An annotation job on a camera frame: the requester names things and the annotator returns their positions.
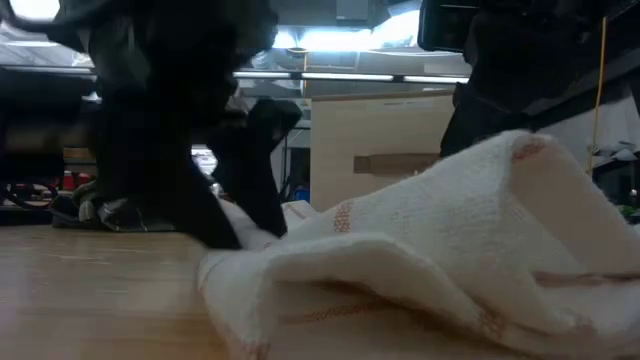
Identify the dark grey white-checked towel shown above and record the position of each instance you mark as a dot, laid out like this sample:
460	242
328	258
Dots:
130	215

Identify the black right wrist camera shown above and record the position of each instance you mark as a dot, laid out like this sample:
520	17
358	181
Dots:
445	25

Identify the blue plastic bin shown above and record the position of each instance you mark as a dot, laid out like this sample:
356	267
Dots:
302	194

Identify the white red-checked towel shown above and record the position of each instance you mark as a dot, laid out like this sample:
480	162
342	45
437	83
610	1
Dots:
450	240

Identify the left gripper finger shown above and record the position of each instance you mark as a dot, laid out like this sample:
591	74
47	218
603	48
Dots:
170	190
255	165

